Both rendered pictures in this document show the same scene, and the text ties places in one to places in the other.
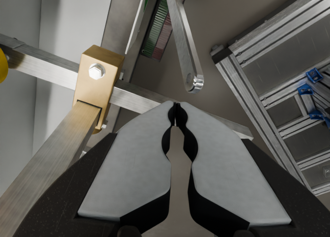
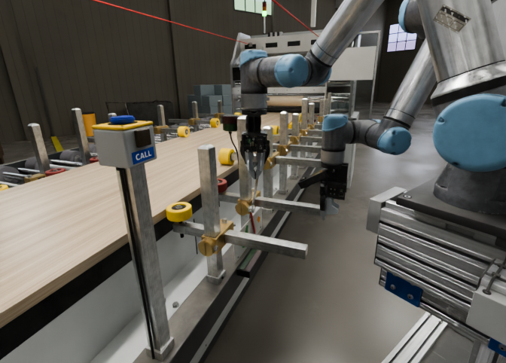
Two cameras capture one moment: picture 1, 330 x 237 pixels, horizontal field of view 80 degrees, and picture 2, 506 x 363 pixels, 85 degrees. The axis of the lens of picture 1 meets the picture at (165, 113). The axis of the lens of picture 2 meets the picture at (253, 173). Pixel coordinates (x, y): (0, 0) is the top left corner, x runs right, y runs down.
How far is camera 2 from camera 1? 0.90 m
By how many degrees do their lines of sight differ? 104
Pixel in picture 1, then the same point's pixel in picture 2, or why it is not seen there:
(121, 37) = (227, 263)
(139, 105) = (239, 234)
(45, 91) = (138, 322)
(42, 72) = (198, 226)
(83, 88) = not seen: hidden behind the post
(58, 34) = (179, 285)
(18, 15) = (172, 257)
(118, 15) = (227, 255)
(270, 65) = not seen: outside the picture
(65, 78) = not seen: hidden behind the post
